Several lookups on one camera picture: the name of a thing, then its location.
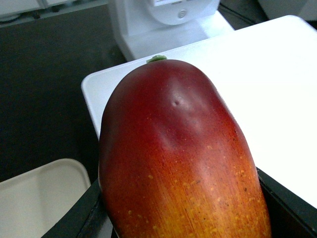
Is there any dark red mango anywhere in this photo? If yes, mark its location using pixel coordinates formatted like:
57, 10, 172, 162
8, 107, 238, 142
99, 59, 272, 238

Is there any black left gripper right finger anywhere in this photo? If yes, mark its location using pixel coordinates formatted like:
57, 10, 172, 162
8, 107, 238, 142
257, 169, 317, 238

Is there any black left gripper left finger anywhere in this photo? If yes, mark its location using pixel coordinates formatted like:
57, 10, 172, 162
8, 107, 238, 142
43, 180, 108, 238

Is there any black slatted checkout counter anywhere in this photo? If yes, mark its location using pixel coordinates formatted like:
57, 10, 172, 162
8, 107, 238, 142
0, 0, 125, 181

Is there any beige plastic tray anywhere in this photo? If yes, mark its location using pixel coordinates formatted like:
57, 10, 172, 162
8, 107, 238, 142
0, 159, 91, 238

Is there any white POS terminal stand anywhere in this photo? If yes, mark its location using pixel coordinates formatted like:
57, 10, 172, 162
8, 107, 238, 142
107, 0, 234, 61

